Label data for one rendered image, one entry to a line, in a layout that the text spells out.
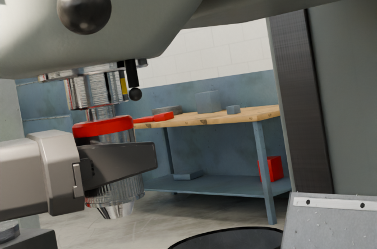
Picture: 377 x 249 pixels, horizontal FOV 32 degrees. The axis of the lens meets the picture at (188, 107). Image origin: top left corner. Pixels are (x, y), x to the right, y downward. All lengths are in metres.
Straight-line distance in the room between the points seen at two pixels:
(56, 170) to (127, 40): 0.10
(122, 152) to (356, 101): 0.38
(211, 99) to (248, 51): 0.57
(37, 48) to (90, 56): 0.04
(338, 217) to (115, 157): 0.41
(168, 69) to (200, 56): 0.57
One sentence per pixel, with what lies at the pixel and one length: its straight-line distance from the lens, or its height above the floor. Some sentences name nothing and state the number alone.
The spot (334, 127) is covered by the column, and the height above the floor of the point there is 1.20.
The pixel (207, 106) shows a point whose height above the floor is 0.95.
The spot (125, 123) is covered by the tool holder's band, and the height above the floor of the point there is 1.26.
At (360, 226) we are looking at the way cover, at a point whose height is 1.08.
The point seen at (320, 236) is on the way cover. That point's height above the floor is 1.07.
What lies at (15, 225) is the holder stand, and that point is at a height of 1.16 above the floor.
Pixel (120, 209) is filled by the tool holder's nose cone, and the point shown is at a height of 1.20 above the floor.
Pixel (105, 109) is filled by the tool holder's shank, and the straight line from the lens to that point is 0.51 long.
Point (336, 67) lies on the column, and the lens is 0.81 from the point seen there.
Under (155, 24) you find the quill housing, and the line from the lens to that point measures 0.47.
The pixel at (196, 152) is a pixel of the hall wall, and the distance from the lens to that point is 7.08.
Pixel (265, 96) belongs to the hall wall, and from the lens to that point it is 6.20.
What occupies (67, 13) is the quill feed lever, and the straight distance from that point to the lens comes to 0.36.
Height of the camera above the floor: 1.29
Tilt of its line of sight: 3 degrees down
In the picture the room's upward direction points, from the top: 9 degrees counter-clockwise
